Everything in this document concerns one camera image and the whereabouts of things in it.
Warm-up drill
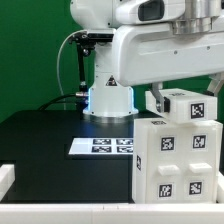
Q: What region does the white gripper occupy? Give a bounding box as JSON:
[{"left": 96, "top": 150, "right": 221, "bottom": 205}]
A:
[{"left": 112, "top": 17, "right": 224, "bottom": 113}]

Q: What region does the white cabinet top block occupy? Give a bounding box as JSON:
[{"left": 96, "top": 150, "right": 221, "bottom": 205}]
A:
[{"left": 145, "top": 88, "right": 217, "bottom": 124}]

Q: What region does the white door panel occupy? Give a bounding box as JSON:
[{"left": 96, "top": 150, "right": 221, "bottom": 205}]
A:
[
  {"left": 187, "top": 134, "right": 213, "bottom": 201},
  {"left": 156, "top": 136, "right": 180, "bottom": 201}
]

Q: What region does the white cabinet body box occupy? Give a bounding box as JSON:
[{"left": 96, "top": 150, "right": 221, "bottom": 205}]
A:
[{"left": 132, "top": 118, "right": 223, "bottom": 204}]

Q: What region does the white door panel front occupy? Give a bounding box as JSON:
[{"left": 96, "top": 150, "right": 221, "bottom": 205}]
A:
[{"left": 156, "top": 136, "right": 180, "bottom": 201}]

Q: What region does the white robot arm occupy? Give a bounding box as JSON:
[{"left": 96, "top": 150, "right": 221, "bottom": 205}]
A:
[{"left": 70, "top": 0, "right": 224, "bottom": 118}]

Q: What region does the white right fence block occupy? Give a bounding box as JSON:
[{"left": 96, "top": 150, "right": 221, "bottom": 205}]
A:
[{"left": 217, "top": 173, "right": 224, "bottom": 204}]

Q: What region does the white fence block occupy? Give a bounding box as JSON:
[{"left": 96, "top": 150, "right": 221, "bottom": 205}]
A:
[
  {"left": 217, "top": 173, "right": 224, "bottom": 204},
  {"left": 0, "top": 164, "right": 15, "bottom": 202}
]

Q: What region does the white marker base sheet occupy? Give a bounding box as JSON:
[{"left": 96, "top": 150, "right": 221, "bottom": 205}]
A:
[{"left": 69, "top": 138, "right": 133, "bottom": 155}]

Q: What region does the white left fence block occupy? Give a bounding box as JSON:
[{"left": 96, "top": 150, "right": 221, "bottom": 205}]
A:
[{"left": 0, "top": 164, "right": 15, "bottom": 202}]

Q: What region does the black camera on stand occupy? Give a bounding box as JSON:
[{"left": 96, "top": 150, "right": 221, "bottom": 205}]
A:
[{"left": 68, "top": 29, "right": 114, "bottom": 120}]

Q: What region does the grey camera cable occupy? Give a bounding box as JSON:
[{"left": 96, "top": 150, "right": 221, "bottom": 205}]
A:
[{"left": 55, "top": 30, "right": 88, "bottom": 112}]

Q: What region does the white front fence rail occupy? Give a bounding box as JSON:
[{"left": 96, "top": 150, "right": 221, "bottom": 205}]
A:
[{"left": 0, "top": 204, "right": 224, "bottom": 224}]

